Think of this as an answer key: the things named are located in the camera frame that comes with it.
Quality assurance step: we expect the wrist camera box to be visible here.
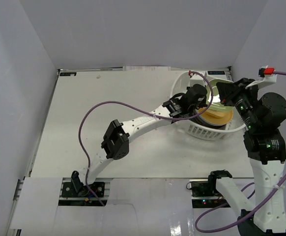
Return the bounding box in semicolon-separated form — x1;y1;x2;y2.
245;65;277;89
188;71;207;87

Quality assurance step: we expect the yellow square panda dish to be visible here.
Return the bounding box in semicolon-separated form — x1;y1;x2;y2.
204;109;233;120

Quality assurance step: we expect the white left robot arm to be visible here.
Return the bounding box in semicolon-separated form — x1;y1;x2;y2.
71;84;207;196

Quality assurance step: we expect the yellow round plate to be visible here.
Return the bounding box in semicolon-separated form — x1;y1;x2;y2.
198;111;232;126

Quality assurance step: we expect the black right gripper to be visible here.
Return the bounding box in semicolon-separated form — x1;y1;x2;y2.
216;78;260;130

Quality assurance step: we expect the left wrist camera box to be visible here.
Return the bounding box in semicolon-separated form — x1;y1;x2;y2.
188;71;207;87

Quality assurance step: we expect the green square panda dish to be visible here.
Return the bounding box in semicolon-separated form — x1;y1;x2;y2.
209;79;234;112

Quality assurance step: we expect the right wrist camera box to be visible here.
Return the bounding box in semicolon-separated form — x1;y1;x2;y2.
245;65;277;89

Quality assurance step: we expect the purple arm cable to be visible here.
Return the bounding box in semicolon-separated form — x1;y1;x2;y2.
194;70;286;233
78;70;214;206

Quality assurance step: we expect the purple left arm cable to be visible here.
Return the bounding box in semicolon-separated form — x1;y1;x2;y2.
78;70;214;206

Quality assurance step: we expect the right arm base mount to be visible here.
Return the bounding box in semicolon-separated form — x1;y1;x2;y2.
186;180;229;209

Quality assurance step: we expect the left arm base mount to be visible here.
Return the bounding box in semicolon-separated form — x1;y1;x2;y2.
58;181;110;207

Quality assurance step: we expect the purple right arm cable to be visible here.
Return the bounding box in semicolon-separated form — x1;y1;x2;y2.
194;70;286;233

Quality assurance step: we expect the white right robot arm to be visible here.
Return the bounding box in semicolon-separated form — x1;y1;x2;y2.
207;78;286;236

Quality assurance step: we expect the white plastic dish bin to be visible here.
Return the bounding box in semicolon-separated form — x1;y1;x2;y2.
170;70;246;141

